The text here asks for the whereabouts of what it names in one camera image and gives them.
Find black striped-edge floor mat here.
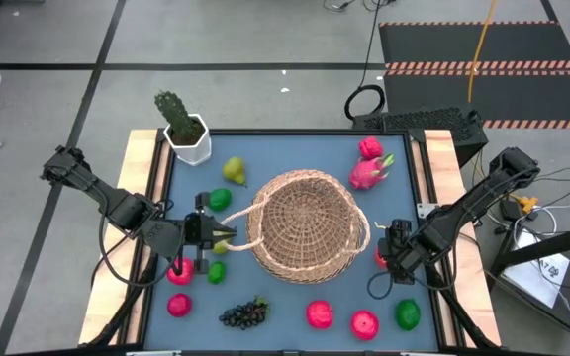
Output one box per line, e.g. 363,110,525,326
377,20,570,131

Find pink dragon fruit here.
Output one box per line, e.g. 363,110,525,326
347,152,396,191

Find white hexagonal plant pot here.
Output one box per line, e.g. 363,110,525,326
162,113,213,167

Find black table frame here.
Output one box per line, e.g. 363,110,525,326
86,127,502,356

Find black stand bar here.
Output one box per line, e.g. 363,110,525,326
487,222,570,278

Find black perforated computer case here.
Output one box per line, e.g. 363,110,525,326
351,106,489,167

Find black coiled floor cable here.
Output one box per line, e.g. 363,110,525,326
342,0,388,123

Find large green lime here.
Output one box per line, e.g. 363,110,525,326
395,298,422,332

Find woven wicker basket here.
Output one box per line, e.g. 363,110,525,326
218,168,372,286

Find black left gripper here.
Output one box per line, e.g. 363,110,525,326
184,191,239,276

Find green cactus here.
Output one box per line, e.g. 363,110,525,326
153,90,202,142

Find red round fruit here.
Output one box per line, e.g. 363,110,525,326
306,300,335,330
166,256,196,287
349,310,381,342
166,293,193,318
357,136,385,161

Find yellow cable connector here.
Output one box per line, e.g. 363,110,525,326
515,196,539,214

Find yellow cable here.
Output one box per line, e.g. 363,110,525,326
466,0,499,104

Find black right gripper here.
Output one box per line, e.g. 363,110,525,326
377,219,423,286

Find small green lime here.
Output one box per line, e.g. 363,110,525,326
207,261,227,286

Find light wooden side board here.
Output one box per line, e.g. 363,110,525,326
410,129,503,347
77,129,173,346

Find black grapes with leaf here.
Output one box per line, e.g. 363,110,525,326
218,295,271,331

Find white paper sheet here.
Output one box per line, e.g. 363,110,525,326
505,229,570,309

